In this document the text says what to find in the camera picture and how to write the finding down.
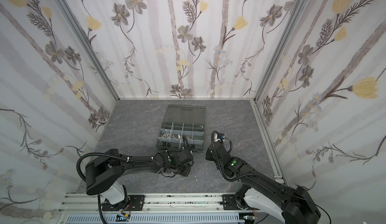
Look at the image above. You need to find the white perforated cable duct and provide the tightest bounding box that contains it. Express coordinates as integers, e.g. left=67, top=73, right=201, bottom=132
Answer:
left=66, top=213, right=246, bottom=224

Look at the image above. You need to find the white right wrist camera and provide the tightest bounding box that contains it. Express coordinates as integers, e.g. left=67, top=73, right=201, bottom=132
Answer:
left=213, top=133, right=225, bottom=145

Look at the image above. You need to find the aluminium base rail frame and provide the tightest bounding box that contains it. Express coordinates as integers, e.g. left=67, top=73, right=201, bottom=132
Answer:
left=60, top=193, right=302, bottom=224

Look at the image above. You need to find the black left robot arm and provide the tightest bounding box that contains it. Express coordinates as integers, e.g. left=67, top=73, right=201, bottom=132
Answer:
left=76, top=136, right=194, bottom=211

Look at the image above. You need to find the grey plastic organizer box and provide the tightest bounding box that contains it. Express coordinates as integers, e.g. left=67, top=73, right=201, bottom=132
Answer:
left=156, top=104, right=206, bottom=153

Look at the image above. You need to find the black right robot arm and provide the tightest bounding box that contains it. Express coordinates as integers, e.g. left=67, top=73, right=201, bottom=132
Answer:
left=206, top=131, right=324, bottom=224

